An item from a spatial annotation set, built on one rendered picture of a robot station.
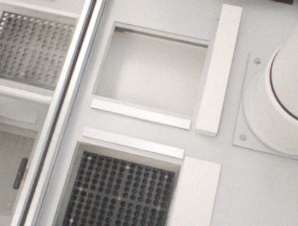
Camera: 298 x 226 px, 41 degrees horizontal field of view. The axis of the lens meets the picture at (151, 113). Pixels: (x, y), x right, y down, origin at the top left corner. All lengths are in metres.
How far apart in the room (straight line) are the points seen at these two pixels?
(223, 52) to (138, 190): 0.38
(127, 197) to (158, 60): 0.39
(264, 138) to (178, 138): 0.19
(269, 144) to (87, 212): 0.44
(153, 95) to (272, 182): 0.38
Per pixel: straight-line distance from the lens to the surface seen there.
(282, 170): 0.94
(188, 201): 0.88
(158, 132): 0.91
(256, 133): 0.91
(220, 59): 0.95
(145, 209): 0.97
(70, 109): 0.92
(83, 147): 1.04
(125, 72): 1.09
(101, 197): 0.95
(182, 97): 1.06
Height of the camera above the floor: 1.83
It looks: 73 degrees down
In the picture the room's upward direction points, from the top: 5 degrees counter-clockwise
